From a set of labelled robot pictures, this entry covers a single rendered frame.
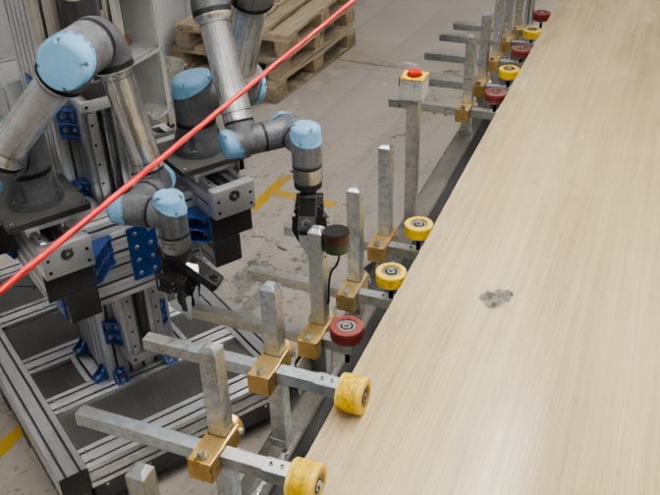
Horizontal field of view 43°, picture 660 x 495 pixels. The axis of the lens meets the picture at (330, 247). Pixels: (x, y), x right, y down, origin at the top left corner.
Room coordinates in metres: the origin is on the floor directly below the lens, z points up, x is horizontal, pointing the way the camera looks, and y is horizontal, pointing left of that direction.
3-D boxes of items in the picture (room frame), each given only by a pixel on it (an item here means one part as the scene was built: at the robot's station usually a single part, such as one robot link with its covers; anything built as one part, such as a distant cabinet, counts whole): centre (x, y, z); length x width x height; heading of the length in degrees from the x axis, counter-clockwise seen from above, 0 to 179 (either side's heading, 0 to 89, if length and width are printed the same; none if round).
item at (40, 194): (2.00, 0.79, 1.09); 0.15 x 0.15 x 0.10
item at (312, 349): (1.62, 0.03, 0.85); 0.14 x 0.06 x 0.05; 157
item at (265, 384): (1.39, 0.13, 0.95); 0.14 x 0.06 x 0.05; 157
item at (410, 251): (2.10, -0.07, 0.80); 0.44 x 0.03 x 0.04; 67
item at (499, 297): (1.66, -0.41, 0.91); 0.09 x 0.07 x 0.02; 102
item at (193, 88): (2.28, 0.37, 1.21); 0.13 x 0.12 x 0.14; 115
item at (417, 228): (2.02, -0.25, 0.85); 0.08 x 0.08 x 0.11
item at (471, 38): (3.03, -0.55, 0.86); 0.04 x 0.04 x 0.48; 67
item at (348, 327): (1.57, -0.03, 0.85); 0.08 x 0.08 x 0.11
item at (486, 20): (3.26, -0.64, 0.87); 0.04 x 0.04 x 0.48; 67
